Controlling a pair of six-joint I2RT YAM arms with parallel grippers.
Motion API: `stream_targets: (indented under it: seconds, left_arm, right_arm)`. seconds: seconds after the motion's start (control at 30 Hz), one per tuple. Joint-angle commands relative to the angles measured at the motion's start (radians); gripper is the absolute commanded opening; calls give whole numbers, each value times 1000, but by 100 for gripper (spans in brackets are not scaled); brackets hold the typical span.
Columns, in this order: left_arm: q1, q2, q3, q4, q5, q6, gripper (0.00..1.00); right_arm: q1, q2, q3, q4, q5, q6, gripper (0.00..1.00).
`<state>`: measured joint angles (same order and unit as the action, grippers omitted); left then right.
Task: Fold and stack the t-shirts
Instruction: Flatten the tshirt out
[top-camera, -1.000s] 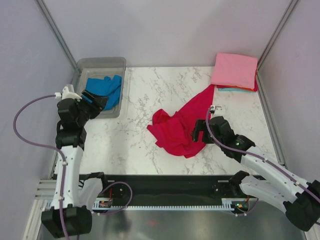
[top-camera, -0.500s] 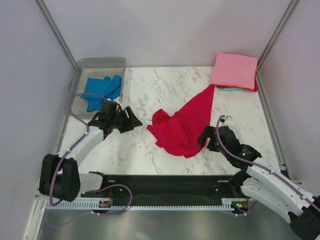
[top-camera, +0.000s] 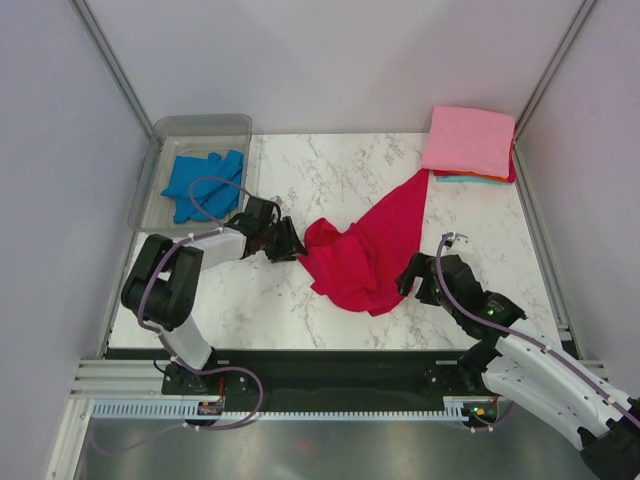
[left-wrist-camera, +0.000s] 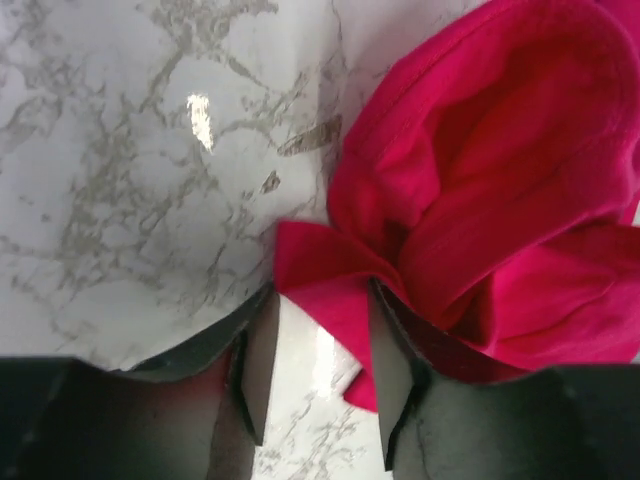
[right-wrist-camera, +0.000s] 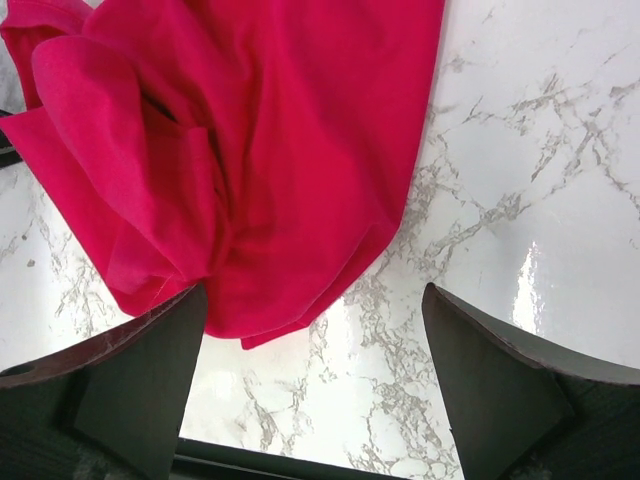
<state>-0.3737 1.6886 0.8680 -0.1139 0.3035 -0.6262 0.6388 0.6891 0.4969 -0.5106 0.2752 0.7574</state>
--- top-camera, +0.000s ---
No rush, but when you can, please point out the red t shirt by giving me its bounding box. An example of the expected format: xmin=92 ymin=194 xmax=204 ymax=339
xmin=299 ymin=169 xmax=429 ymax=317

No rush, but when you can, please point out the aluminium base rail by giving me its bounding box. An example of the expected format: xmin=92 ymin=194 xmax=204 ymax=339
xmin=69 ymin=358 xmax=617 ymax=399

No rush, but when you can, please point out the left aluminium frame post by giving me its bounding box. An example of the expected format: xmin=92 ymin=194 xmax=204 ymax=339
xmin=69 ymin=0 xmax=153 ymax=139

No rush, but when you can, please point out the blue t shirt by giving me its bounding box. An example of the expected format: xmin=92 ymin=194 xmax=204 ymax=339
xmin=161 ymin=150 xmax=244 ymax=224

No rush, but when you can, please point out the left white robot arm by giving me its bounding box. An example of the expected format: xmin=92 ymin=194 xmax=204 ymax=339
xmin=120 ymin=197 xmax=308 ymax=393

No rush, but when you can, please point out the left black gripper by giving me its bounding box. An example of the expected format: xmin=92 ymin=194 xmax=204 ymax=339
xmin=259 ymin=216 xmax=307 ymax=264

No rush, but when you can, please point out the clear plastic bin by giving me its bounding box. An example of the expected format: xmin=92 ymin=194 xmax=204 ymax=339
xmin=128 ymin=113 xmax=259 ymax=237

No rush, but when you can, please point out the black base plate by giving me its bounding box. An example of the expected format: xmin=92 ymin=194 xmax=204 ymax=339
xmin=162 ymin=350 xmax=490 ymax=411

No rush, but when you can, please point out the aluminium frame post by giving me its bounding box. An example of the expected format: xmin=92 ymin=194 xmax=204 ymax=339
xmin=515 ymin=0 xmax=600 ymax=139
xmin=69 ymin=0 xmax=153 ymax=139

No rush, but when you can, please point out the right aluminium frame post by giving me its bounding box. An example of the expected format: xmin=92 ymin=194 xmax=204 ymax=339
xmin=515 ymin=0 xmax=600 ymax=139

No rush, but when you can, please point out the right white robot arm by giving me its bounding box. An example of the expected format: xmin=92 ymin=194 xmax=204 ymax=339
xmin=396 ymin=252 xmax=639 ymax=479

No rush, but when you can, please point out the teal folded t shirt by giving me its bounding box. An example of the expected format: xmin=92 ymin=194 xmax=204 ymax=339
xmin=436 ymin=175 xmax=485 ymax=183

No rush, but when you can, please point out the pink folded t shirt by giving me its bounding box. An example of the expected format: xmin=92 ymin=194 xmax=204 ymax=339
xmin=422 ymin=105 xmax=515 ymax=177

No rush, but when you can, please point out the white slotted cable duct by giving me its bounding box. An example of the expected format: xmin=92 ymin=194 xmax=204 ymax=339
xmin=91 ymin=399 xmax=471 ymax=422

